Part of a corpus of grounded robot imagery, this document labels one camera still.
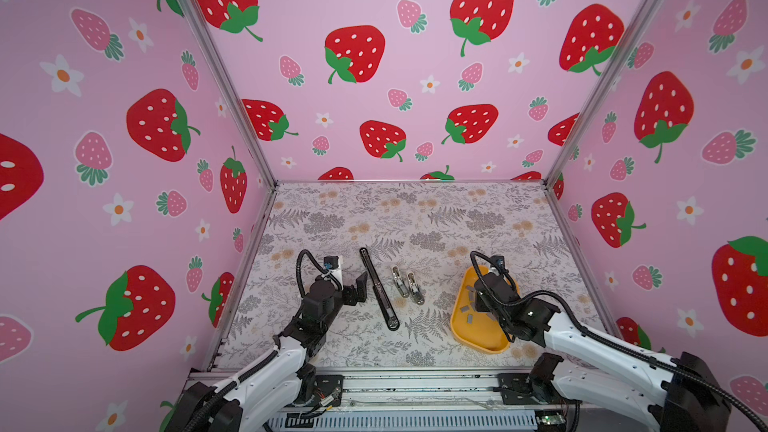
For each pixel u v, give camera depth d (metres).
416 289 0.90
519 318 0.59
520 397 0.73
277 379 0.53
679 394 0.41
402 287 0.91
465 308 0.88
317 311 0.63
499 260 0.72
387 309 0.86
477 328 0.85
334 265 0.72
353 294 0.77
